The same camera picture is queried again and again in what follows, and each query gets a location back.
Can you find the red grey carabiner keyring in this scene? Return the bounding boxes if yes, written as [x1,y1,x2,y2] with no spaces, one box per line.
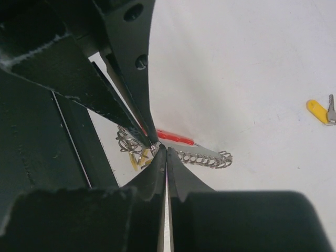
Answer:
[116,126,233,171]

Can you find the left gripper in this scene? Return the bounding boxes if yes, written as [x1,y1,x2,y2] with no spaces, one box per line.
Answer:
[1,1,158,146]

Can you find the key with yellow tag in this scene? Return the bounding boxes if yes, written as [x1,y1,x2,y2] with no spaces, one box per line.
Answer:
[306,94,335,126]

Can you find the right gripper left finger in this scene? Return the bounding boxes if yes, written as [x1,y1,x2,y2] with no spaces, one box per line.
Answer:
[1,146,167,251]

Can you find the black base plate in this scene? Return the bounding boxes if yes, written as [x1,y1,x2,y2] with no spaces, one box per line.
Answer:
[1,73,117,214]

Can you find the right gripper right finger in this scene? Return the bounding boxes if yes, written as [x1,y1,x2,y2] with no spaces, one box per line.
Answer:
[166,148,333,251]

